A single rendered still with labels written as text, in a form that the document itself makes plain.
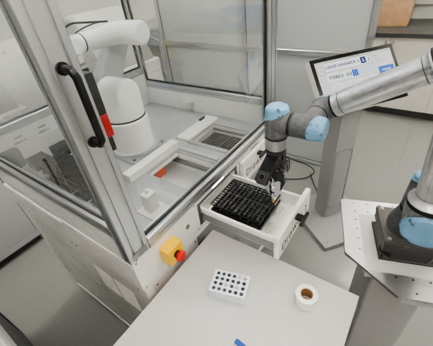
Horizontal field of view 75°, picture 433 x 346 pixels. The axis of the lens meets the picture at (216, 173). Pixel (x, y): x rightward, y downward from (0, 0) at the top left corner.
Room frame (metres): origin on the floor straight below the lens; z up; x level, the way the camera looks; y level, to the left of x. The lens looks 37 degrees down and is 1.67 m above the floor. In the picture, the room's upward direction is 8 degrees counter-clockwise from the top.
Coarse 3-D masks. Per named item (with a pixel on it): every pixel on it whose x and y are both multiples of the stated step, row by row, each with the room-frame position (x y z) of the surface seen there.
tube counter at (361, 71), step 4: (356, 68) 1.50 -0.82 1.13; (360, 68) 1.50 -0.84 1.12; (364, 68) 1.51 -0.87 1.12; (368, 68) 1.51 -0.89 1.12; (372, 68) 1.51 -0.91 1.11; (348, 72) 1.48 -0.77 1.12; (352, 72) 1.48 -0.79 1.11; (356, 72) 1.48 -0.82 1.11; (360, 72) 1.49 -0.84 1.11; (364, 72) 1.49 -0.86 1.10; (368, 72) 1.49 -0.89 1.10; (372, 72) 1.49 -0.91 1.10; (348, 76) 1.46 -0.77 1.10; (352, 76) 1.47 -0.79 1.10
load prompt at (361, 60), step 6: (366, 54) 1.56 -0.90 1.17; (342, 60) 1.52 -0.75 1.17; (348, 60) 1.52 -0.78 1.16; (354, 60) 1.53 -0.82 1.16; (360, 60) 1.53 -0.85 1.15; (366, 60) 1.53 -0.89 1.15; (372, 60) 1.54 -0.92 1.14; (324, 66) 1.49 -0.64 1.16; (330, 66) 1.49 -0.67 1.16; (336, 66) 1.50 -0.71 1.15; (342, 66) 1.50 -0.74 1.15; (348, 66) 1.50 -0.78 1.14; (354, 66) 1.51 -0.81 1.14
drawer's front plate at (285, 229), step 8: (304, 192) 0.80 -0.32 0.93; (304, 200) 0.77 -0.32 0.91; (296, 208) 0.72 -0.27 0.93; (304, 208) 0.78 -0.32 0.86; (288, 216) 0.69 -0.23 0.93; (288, 224) 0.65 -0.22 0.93; (296, 224) 0.72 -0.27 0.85; (280, 232) 0.62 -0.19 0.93; (288, 232) 0.65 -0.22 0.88; (280, 240) 0.60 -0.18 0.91; (288, 240) 0.66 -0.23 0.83; (280, 248) 0.61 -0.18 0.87
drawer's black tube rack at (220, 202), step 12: (228, 192) 0.89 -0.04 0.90; (240, 192) 0.88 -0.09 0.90; (252, 192) 0.87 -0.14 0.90; (264, 192) 0.86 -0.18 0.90; (216, 204) 0.83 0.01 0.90; (228, 204) 0.82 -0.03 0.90; (240, 204) 0.81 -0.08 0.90; (252, 204) 0.80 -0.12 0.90; (264, 204) 0.80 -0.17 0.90; (276, 204) 0.81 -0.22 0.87; (228, 216) 0.79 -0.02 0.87; (240, 216) 0.77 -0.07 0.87; (252, 216) 0.74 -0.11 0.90
